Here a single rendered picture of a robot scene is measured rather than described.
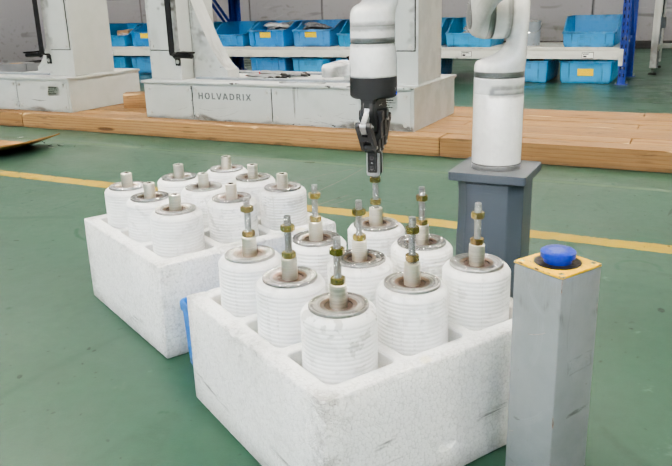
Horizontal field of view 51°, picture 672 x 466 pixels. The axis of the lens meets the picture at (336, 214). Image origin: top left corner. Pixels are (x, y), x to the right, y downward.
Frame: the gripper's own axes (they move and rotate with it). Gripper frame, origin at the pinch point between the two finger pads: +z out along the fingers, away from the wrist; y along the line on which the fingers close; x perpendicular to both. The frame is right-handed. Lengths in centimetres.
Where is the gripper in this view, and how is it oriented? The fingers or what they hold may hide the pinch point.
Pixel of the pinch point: (374, 163)
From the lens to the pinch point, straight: 116.7
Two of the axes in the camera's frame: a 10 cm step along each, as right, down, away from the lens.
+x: -9.4, -0.7, 3.3
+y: 3.3, -2.8, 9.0
